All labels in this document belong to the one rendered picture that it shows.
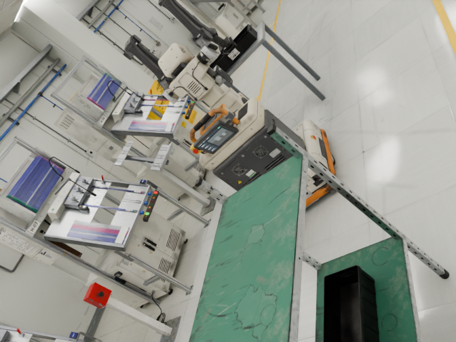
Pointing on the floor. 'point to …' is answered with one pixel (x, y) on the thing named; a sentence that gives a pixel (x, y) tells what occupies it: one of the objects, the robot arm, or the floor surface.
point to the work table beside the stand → (276, 58)
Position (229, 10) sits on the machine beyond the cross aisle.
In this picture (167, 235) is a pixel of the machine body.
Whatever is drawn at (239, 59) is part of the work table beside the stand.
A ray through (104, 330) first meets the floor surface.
